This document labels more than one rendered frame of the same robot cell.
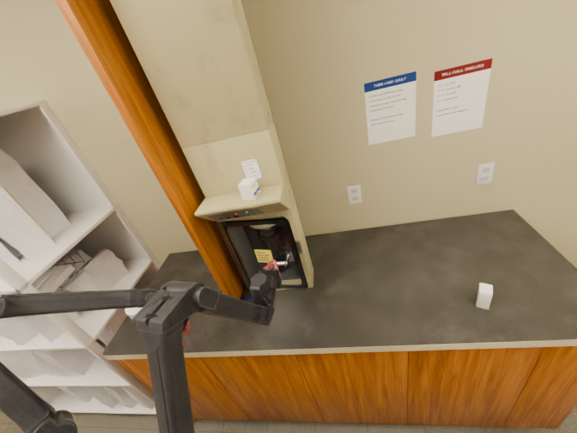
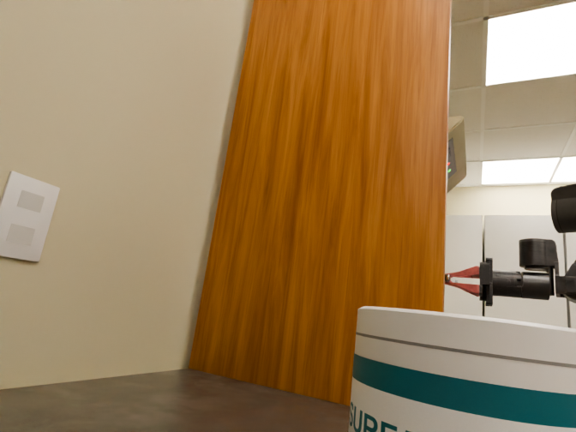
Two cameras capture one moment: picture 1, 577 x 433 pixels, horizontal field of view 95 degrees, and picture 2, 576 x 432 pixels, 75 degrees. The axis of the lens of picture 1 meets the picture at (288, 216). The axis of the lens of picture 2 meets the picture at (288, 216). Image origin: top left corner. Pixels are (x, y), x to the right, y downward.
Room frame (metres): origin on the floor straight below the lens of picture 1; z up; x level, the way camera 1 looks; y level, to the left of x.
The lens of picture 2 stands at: (1.02, 1.06, 1.08)
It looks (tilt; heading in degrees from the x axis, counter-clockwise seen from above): 14 degrees up; 282
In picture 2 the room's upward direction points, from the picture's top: 7 degrees clockwise
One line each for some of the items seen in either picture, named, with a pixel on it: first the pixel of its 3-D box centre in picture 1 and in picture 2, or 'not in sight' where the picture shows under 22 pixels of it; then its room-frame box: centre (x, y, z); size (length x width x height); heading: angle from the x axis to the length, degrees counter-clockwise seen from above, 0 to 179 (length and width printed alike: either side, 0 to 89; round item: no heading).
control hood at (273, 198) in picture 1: (243, 210); (439, 169); (0.86, 0.15, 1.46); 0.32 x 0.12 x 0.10; 75
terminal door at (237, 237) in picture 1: (265, 257); not in sight; (0.89, 0.14, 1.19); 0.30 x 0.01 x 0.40; 67
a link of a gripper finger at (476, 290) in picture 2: not in sight; (465, 279); (0.79, 0.12, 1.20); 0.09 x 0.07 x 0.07; 165
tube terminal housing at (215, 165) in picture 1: (263, 211); not in sight; (1.04, 0.10, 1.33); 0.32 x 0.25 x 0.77; 75
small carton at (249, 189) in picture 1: (249, 189); not in sight; (0.85, 0.10, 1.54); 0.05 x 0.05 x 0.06; 64
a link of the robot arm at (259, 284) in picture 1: (258, 297); (552, 267); (0.63, 0.18, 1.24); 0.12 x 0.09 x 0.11; 155
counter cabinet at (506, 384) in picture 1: (331, 332); not in sight; (0.93, -0.05, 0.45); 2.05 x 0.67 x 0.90; 75
